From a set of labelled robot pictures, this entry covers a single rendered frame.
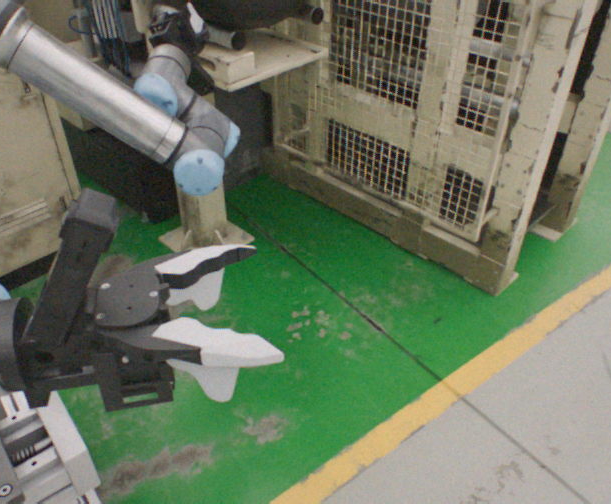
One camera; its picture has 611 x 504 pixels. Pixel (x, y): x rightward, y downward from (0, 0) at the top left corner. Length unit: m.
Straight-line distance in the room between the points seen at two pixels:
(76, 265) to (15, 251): 1.77
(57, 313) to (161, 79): 0.64
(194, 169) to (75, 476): 0.47
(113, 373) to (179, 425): 1.25
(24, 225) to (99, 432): 0.79
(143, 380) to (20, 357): 0.09
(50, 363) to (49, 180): 1.66
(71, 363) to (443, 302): 1.69
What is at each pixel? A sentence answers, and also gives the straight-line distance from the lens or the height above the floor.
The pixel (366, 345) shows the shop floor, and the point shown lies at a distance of 1.87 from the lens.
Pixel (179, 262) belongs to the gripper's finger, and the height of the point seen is 1.06.
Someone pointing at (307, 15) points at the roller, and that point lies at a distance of 1.68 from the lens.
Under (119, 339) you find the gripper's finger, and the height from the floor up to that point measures 1.07.
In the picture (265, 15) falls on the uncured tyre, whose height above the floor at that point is 0.94.
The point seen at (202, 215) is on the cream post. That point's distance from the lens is 2.13.
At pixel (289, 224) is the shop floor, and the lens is 2.36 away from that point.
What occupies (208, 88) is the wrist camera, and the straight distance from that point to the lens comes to 1.22.
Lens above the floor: 1.37
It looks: 39 degrees down
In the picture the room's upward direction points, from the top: straight up
